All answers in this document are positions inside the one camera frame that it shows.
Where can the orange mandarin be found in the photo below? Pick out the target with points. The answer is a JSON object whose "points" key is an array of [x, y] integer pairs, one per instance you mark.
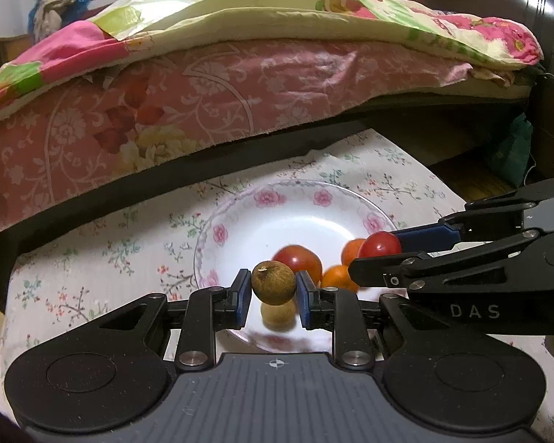
{"points": [[337, 279], [351, 253]]}

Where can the small red tomato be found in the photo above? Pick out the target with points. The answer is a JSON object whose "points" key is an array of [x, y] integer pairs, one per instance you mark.
{"points": [[378, 244]]}

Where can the white plate with pink flowers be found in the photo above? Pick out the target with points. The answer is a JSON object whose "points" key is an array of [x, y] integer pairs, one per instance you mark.
{"points": [[281, 221]]}

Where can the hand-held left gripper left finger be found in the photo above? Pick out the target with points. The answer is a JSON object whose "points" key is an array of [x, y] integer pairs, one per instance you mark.
{"points": [[242, 297]]}

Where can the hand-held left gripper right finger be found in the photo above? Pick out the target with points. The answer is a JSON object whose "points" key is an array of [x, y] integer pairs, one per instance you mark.
{"points": [[304, 300]]}

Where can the pink and green quilt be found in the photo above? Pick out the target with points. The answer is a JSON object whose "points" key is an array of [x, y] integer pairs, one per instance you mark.
{"points": [[304, 14]]}

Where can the large red tomato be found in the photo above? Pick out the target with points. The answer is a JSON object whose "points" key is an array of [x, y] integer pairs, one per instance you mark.
{"points": [[300, 260]]}

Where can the blue hanging cloth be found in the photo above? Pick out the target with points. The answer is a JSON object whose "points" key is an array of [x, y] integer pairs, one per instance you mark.
{"points": [[81, 7]]}

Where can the green bag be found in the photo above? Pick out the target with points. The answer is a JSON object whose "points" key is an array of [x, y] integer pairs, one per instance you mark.
{"points": [[510, 152]]}

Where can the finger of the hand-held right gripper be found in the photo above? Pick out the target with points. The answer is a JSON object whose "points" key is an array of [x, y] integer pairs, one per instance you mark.
{"points": [[429, 236], [397, 272]]}

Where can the white floral tablecloth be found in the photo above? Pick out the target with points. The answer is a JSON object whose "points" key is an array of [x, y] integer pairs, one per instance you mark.
{"points": [[134, 258]]}

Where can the pink floral bedsheet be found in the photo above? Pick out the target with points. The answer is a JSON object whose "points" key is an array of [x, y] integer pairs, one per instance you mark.
{"points": [[166, 124]]}

